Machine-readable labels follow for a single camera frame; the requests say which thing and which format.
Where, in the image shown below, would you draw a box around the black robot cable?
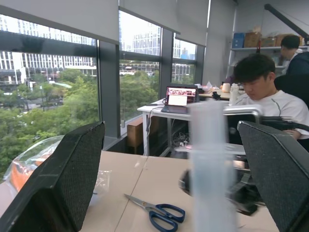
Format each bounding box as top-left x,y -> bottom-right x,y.
262,116 -> 309,132

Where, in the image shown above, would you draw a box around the open laptop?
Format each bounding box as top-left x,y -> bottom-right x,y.
161,86 -> 199,114

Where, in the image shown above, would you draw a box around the white wall shelf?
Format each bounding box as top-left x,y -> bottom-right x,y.
229,45 -> 287,70

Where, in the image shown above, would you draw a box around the narrow grey roller blind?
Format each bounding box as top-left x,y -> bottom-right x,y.
175,0 -> 211,46

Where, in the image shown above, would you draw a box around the blue handled scissors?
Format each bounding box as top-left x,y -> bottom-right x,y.
124,193 -> 186,231

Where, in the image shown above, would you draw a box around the large cardboard box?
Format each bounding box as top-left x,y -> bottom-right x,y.
244,32 -> 263,48

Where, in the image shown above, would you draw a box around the person in white shirt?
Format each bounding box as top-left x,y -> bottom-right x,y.
233,53 -> 309,141

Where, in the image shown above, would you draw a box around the person in dark hoodie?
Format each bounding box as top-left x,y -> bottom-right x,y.
281,35 -> 309,75

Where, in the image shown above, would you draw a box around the black diagonal beam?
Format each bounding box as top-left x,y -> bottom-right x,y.
264,3 -> 309,41

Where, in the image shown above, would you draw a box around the blue storage box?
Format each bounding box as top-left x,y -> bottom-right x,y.
232,32 -> 246,48

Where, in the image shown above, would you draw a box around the clear bag with orange contents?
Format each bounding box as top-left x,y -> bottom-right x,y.
2,135 -> 65,191

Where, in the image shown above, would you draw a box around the wide grey roller blind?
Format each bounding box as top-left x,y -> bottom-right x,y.
0,0 -> 120,45

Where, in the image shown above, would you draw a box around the small cardboard box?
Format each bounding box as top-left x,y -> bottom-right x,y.
262,36 -> 277,47

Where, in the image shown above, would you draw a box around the small clear plastic wrapper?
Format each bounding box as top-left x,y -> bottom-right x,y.
93,170 -> 112,194

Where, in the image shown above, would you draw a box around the translucent plastic syringe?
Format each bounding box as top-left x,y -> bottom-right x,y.
188,101 -> 239,232

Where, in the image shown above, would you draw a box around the brown wooden cabinet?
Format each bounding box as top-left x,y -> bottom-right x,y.
126,117 -> 145,154

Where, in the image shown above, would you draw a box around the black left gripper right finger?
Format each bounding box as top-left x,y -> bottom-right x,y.
237,120 -> 309,232

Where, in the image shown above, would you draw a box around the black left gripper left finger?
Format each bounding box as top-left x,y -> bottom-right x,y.
0,120 -> 106,232

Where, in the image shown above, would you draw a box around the white desk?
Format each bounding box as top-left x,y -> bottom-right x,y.
137,98 -> 230,158

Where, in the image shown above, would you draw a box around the medium grey roller blind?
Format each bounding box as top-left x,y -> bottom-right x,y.
119,0 -> 181,34

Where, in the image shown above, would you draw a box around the tangle of floor cables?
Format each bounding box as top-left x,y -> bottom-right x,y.
172,131 -> 191,148

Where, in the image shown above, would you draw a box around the white bottle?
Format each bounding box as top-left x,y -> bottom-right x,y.
229,83 -> 239,106

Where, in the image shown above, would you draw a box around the wooden desk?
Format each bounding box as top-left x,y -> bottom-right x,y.
198,89 -> 231,101

